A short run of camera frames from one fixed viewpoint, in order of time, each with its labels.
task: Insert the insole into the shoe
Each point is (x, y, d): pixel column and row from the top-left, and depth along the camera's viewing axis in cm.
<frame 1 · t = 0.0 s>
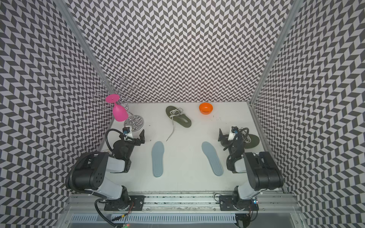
left hand: (136, 130, 91), fingers open
right hand: (227, 130, 90), fingers open
olive green sandal with laces: (177, 116, 106), point 6 cm above the table
olive green sandal: (251, 141, 99), on the table
left grey-blue insole: (158, 150, 93), on the table
right grey-blue insole: (209, 150, 95), on the table
orange bowl: (206, 108, 114), point 3 cm above the table
pink plastic wine glass: (120, 114, 90), point 19 cm above the table

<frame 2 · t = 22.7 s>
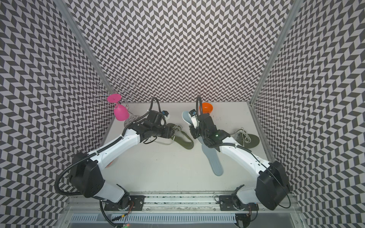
left hand: (169, 132, 84), fingers open
right hand: (193, 126, 81), fingers open
olive green sandal with laces: (180, 137, 99), on the table
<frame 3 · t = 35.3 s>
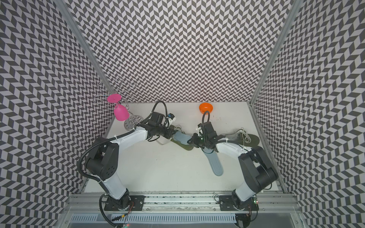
left hand: (174, 133, 91), fingers closed
right hand: (187, 144, 86), fingers closed
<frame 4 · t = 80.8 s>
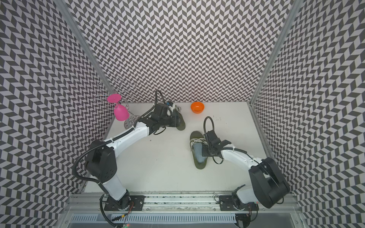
left hand: (178, 121, 87), fingers open
right hand: (205, 153, 88), fingers closed
olive green sandal: (197, 139, 86), point 12 cm above the table
orange bowl: (197, 107, 115), point 3 cm above the table
